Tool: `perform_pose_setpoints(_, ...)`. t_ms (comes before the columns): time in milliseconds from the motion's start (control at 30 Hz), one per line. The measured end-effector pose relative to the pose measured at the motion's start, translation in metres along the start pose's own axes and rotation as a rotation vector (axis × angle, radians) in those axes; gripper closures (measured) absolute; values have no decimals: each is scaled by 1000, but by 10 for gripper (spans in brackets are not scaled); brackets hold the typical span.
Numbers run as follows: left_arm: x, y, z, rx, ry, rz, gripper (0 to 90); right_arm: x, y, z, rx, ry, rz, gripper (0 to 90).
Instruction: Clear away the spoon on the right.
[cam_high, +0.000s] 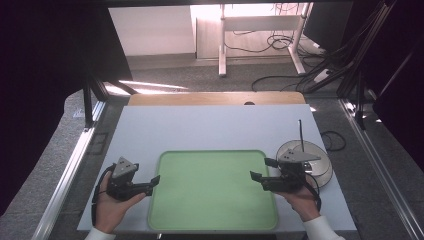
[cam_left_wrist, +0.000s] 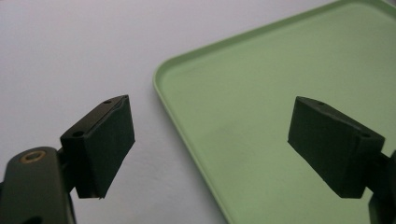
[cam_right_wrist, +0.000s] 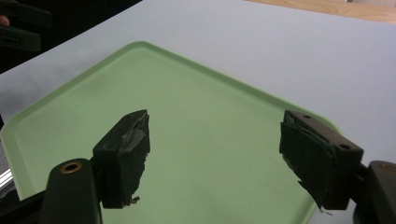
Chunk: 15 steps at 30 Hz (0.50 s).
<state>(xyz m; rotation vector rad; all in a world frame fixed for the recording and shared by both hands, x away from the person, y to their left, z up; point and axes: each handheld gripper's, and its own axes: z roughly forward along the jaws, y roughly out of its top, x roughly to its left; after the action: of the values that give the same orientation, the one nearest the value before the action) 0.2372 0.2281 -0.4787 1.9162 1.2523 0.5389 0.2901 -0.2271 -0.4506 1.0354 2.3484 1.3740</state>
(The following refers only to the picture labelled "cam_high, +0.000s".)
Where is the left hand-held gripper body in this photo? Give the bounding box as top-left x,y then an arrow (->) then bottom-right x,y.
105,156 -> 154,203

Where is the thin black stick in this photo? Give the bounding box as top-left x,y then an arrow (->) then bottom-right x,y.
297,119 -> 305,153

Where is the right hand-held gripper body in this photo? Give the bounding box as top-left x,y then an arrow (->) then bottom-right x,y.
261,148 -> 322,194

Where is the round white bowl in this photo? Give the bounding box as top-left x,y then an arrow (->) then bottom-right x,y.
275,139 -> 334,190

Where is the aluminium rail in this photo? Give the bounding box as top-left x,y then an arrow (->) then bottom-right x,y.
31,99 -> 108,240
338,98 -> 424,240

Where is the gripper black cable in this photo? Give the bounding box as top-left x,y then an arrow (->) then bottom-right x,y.
90,164 -> 115,228
304,178 -> 323,213

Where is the black metal stand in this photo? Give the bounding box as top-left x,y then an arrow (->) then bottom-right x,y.
304,0 -> 398,131
82,71 -> 138,130

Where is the dark curtain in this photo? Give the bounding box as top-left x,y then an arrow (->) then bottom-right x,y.
343,0 -> 424,174
0,0 -> 134,217

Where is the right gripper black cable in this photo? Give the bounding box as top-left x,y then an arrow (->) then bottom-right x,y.
304,178 -> 323,213

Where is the white power strip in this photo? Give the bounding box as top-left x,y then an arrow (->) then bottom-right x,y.
313,68 -> 332,84

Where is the dark monitor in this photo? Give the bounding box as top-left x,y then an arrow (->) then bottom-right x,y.
302,1 -> 354,53

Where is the bundle of black floor cables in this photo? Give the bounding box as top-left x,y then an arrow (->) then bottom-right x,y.
223,2 -> 338,93

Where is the white wall panel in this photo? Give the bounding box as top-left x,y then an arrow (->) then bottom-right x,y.
107,5 -> 197,57

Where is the person's right hand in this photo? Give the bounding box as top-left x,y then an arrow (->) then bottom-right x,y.
274,185 -> 322,223

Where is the person's left hand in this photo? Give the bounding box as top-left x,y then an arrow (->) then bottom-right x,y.
94,171 -> 148,234

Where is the black cable loop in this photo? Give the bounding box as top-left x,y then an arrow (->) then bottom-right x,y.
319,130 -> 347,153

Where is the green tray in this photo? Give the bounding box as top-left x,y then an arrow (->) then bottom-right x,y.
147,149 -> 280,232

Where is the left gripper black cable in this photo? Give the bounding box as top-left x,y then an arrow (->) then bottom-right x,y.
90,164 -> 115,228

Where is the white board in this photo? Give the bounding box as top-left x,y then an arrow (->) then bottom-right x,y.
77,104 -> 358,233

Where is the white desk frame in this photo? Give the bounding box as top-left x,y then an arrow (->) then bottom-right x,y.
217,2 -> 315,78

